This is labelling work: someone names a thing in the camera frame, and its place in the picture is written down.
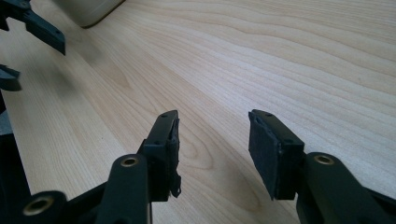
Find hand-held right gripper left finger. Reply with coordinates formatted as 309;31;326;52
137;109;182;203

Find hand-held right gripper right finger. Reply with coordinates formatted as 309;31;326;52
247;108;306;201

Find beige container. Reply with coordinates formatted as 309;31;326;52
50;0;127;29

